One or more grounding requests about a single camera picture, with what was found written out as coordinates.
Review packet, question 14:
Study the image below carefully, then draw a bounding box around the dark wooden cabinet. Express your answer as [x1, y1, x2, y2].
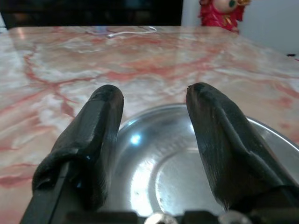
[0, 0, 183, 30]

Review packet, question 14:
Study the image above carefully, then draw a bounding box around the round stainless steel plate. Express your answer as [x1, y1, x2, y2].
[98, 103, 299, 215]

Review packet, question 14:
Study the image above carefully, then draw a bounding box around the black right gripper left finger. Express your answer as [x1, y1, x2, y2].
[19, 84, 124, 224]

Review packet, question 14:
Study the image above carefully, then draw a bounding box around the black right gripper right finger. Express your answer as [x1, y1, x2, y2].
[185, 82, 299, 224]

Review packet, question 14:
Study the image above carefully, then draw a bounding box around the red plush doll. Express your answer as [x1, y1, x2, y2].
[198, 0, 248, 35]

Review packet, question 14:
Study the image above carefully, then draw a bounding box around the white charging cable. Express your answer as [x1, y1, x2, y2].
[85, 25, 157, 39]

